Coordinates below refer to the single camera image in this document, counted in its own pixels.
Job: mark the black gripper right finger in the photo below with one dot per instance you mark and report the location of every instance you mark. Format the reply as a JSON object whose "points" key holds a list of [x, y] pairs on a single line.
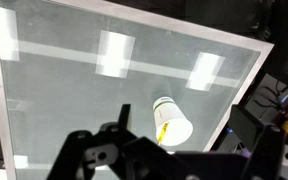
{"points": [[264, 150]]}

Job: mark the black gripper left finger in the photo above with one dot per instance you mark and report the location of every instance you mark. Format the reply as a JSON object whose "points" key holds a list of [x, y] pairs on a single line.
{"points": [[74, 150]]}

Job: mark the yellow pen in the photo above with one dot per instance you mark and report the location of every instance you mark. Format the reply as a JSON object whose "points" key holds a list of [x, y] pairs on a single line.
{"points": [[163, 130]]}

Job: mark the white paper cup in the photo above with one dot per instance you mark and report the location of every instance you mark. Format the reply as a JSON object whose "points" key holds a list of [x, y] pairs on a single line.
{"points": [[169, 113]]}

